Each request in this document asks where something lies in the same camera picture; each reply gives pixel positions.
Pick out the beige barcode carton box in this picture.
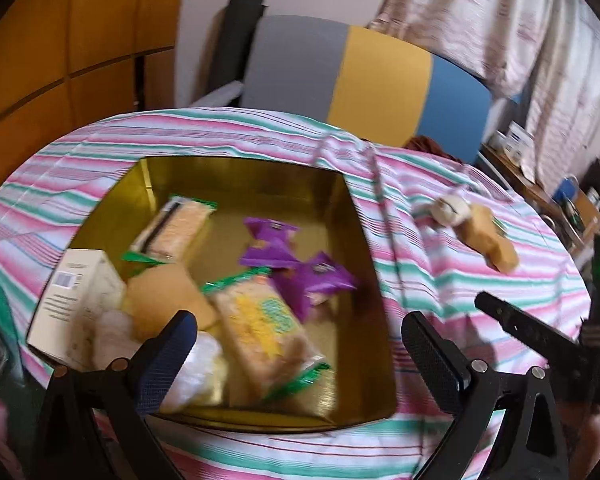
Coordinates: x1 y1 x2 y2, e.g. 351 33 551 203
27 248 125 372

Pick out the green cracker packet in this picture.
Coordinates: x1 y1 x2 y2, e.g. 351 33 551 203
202 266 330 402
122 195 218 264

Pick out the purple snack packet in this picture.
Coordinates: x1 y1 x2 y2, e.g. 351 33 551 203
239 217 300 269
271 252 358 323

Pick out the white plastic wrap bundle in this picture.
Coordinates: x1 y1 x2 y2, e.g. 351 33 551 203
92 310 140 370

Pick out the wooden side desk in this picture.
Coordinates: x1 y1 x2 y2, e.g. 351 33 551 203
480 145 600 256

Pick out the blue container on desk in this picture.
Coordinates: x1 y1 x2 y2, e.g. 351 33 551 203
552 174 579 205

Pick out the white blue carton box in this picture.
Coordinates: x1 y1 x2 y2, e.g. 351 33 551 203
503 122 535 172

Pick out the gold metal tin box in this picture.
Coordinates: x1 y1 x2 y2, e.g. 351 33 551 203
26 155 399 434

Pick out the pink green striped tablecloth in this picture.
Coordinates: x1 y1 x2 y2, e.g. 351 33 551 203
0 108 590 479

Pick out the pink patterned curtain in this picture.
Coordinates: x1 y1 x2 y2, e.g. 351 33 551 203
370 0 600 192

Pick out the grey yellow blue chair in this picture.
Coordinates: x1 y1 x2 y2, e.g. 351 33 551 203
196 15 491 164

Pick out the orange wooden wardrobe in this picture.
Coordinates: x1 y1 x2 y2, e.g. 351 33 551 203
0 0 181 185

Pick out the black rolled mat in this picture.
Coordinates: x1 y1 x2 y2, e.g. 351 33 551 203
206 0 266 92

